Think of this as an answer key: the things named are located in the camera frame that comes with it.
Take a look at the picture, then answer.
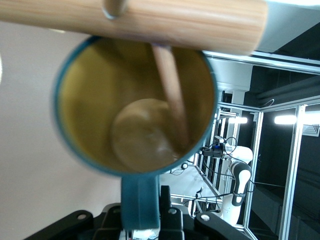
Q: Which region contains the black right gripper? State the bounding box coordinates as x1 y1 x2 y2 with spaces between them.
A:
201 147 225 158

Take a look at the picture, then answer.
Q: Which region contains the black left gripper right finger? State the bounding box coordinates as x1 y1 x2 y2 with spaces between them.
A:
159 185 253 240

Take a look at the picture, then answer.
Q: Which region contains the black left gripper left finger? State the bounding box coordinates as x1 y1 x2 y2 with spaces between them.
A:
24 202 123 240

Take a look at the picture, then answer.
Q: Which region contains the dark teal cup yellow inside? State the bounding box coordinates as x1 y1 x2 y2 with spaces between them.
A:
51 34 219 230

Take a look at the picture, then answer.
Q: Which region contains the wooden mug rack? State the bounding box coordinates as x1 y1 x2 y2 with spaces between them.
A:
0 0 270 153

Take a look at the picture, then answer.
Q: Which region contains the ceiling light bar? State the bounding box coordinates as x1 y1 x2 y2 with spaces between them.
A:
273 115 297 125
228 116 249 125

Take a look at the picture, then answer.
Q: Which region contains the ceiling air vent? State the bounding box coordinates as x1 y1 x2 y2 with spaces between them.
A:
301 123 320 137

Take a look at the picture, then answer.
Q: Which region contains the aluminium cell frame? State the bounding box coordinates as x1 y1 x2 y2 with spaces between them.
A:
172 53 320 240

